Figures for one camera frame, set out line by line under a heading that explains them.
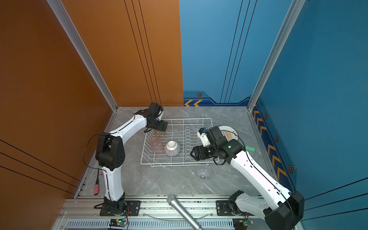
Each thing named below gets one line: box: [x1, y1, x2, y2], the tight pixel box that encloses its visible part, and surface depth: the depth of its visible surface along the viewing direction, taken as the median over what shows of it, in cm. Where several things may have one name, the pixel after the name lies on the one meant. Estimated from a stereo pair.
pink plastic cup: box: [150, 136, 165, 153], surface depth 91 cm
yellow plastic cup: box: [153, 129, 166, 138], surface depth 99 cm
